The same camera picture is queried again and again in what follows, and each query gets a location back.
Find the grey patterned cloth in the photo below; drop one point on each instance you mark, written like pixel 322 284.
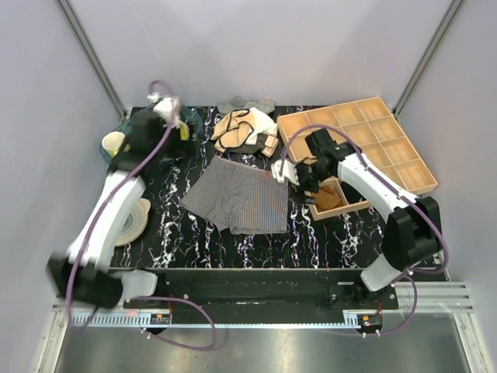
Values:
pixel 266 106

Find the cream yellow mug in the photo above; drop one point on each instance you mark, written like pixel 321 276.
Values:
pixel 112 142

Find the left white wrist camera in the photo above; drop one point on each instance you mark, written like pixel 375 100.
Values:
pixel 166 107

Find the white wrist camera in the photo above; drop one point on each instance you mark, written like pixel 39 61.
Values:
pixel 284 171
pixel 166 107

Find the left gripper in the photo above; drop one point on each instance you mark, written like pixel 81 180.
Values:
pixel 185 148

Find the wooden compartment tray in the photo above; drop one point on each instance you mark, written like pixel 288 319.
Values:
pixel 372 126

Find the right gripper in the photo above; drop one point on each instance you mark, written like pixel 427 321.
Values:
pixel 299 168

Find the dark grey underwear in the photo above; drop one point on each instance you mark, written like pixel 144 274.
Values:
pixel 265 144

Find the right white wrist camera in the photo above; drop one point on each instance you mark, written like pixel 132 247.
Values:
pixel 284 171

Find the rolled tan underwear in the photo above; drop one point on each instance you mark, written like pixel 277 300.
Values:
pixel 328 198

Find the black marble pattern mat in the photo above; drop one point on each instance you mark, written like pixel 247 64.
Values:
pixel 175 238

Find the beige underwear black trim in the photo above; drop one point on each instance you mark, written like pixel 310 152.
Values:
pixel 232 131

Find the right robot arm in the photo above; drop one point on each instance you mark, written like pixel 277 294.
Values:
pixel 412 230

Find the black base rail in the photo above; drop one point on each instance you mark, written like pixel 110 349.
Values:
pixel 264 297

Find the teal plastic basket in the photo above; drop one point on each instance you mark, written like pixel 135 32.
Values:
pixel 144 129

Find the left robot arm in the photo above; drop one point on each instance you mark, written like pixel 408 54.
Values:
pixel 83 274

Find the grey striped boxer underwear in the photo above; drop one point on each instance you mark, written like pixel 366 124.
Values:
pixel 240 198

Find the white cloth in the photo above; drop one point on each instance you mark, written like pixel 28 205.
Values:
pixel 262 123

